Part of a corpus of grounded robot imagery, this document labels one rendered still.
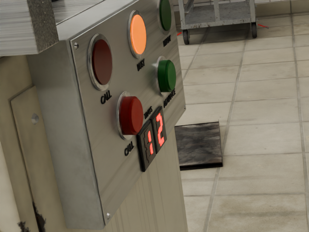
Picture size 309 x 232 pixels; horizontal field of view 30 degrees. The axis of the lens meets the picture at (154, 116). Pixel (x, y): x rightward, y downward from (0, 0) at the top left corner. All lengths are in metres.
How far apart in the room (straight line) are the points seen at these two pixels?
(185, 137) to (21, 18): 2.03
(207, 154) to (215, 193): 0.28
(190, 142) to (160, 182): 1.67
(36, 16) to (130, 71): 0.15
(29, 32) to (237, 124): 2.15
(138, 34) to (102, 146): 0.11
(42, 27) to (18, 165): 0.09
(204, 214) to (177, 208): 1.12
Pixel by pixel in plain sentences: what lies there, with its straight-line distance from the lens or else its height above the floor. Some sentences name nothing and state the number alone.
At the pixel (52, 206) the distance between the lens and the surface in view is 0.41.
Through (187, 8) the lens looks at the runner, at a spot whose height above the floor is 0.23.
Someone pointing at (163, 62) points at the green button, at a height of 0.77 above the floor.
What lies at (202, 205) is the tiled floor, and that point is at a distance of 1.86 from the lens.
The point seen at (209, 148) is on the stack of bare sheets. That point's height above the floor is 0.02.
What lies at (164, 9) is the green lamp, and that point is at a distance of 0.55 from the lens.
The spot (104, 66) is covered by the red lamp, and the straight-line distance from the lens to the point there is 0.41.
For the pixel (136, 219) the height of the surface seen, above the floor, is 0.63.
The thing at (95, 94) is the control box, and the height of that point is 0.79.
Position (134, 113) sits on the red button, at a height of 0.76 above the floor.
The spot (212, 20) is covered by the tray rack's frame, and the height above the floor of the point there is 0.15.
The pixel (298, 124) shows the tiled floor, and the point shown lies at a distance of 2.42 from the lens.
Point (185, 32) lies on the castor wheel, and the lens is 3.88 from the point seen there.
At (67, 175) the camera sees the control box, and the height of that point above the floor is 0.74.
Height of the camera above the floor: 0.91
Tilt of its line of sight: 20 degrees down
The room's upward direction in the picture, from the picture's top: 8 degrees counter-clockwise
